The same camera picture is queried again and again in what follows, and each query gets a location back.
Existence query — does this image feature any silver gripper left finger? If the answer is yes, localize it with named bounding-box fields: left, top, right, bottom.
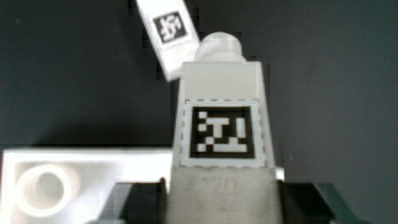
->
left=96, top=179, right=167, bottom=224

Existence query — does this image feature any white square tabletop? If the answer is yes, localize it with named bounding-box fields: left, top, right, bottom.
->
left=0, top=149, right=172, bottom=224

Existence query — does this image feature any white table leg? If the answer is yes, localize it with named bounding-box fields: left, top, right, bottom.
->
left=167, top=32, right=282, bottom=224
left=135, top=0, right=199, bottom=81

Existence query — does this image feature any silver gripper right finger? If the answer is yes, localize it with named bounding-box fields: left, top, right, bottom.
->
left=279, top=181, right=371, bottom=224

